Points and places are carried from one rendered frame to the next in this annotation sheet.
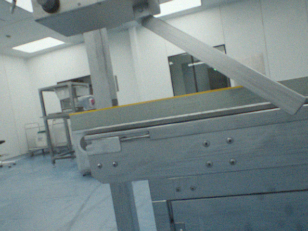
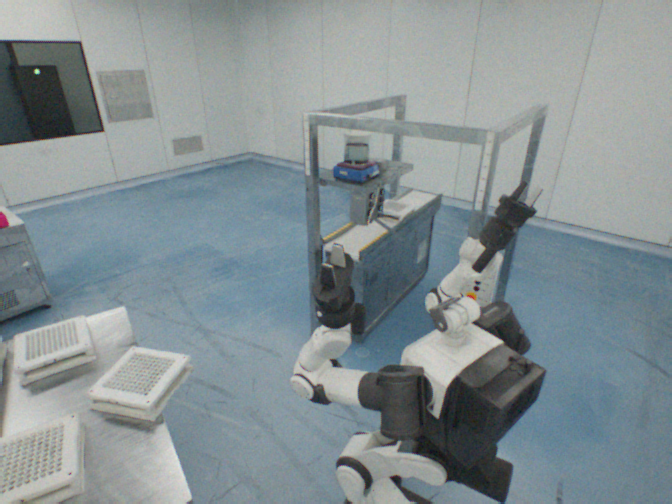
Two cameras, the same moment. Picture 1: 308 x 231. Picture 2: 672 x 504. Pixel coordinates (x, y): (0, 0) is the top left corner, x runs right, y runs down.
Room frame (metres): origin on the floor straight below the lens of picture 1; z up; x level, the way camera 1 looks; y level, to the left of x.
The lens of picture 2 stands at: (-0.28, 2.15, 1.91)
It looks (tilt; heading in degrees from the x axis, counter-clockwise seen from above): 27 degrees down; 294
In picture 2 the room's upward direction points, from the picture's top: straight up
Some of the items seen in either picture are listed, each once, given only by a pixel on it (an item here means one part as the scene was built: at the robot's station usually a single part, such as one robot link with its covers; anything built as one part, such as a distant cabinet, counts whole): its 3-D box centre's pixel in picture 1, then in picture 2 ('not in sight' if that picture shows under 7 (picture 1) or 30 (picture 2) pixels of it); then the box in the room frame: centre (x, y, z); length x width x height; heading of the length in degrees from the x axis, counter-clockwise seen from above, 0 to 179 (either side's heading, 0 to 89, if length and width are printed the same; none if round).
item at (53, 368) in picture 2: not in sight; (57, 351); (1.23, 1.48, 0.83); 0.24 x 0.24 x 0.02; 59
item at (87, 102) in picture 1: (95, 108); not in sight; (3.34, 0.85, 0.95); 0.49 x 0.36 x 0.37; 74
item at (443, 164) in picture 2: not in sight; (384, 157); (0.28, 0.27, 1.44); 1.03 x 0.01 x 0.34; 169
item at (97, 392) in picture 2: not in sight; (140, 375); (0.77, 1.47, 0.88); 0.25 x 0.24 x 0.02; 101
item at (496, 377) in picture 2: not in sight; (463, 390); (-0.28, 1.29, 1.08); 0.34 x 0.30 x 0.36; 61
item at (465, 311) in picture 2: not in sight; (456, 318); (-0.23, 1.26, 1.28); 0.10 x 0.07 x 0.09; 61
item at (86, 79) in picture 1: (79, 97); not in sight; (6.28, 2.00, 1.43); 1.32 x 0.01 x 1.11; 74
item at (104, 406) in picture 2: not in sight; (144, 385); (0.77, 1.47, 0.83); 0.24 x 0.24 x 0.02; 11
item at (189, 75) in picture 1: (198, 74); (35, 92); (5.35, -1.24, 1.43); 1.38 x 0.01 x 1.16; 74
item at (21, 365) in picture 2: not in sight; (53, 342); (1.23, 1.48, 0.88); 0.25 x 0.24 x 0.02; 149
